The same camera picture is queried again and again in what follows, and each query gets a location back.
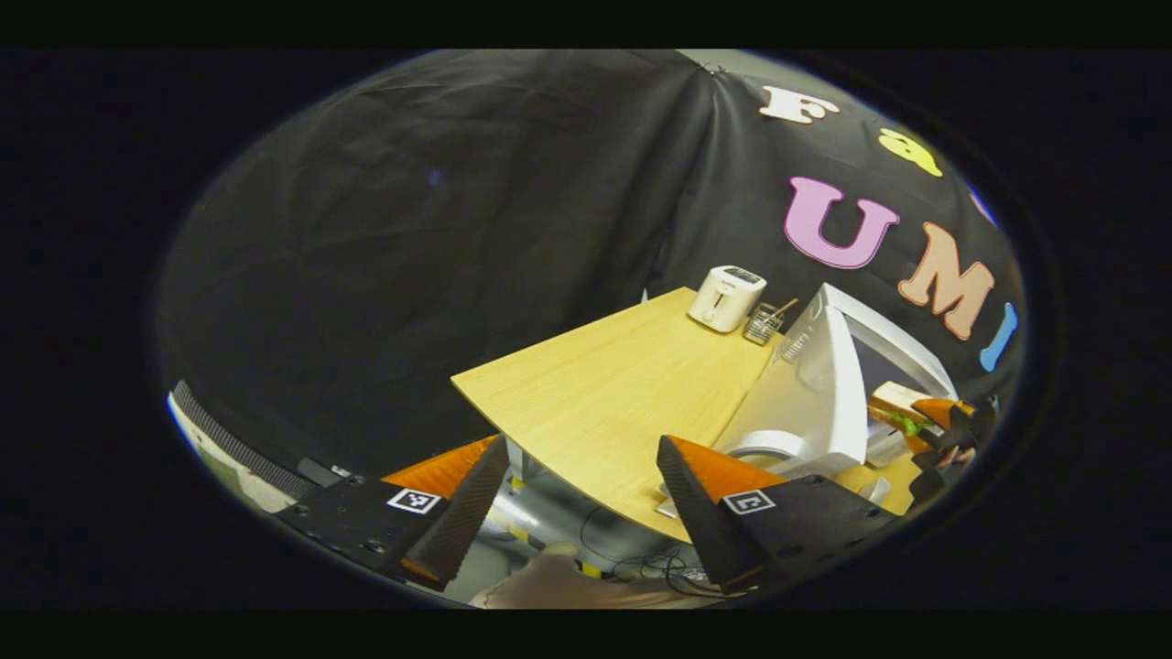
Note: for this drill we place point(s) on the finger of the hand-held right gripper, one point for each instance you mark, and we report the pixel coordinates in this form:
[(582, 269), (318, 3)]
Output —
[(938, 480), (971, 426)]

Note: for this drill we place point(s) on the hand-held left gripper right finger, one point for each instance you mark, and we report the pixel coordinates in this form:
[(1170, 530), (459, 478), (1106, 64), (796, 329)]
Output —
[(700, 522)]

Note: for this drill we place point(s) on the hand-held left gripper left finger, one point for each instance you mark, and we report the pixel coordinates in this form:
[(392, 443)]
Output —
[(462, 522)]

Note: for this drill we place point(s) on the sandwich with lettuce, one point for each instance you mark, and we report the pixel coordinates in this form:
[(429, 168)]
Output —
[(893, 398)]

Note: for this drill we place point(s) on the white microwave oven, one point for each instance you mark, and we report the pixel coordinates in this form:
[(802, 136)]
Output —
[(824, 394)]

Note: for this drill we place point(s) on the small black box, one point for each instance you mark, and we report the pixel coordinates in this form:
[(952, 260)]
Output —
[(320, 471)]

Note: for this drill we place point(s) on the white toaster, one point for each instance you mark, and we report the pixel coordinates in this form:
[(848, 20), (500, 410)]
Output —
[(723, 297)]

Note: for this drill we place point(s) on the white panel with ribbed strip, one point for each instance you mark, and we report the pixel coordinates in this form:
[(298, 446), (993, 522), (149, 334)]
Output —
[(233, 447)]

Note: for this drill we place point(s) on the black backdrop cloth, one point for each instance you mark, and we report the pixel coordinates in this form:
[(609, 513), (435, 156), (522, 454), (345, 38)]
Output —
[(412, 229)]

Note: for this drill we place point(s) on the grey metal table frame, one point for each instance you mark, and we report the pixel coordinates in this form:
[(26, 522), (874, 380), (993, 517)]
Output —
[(549, 513)]

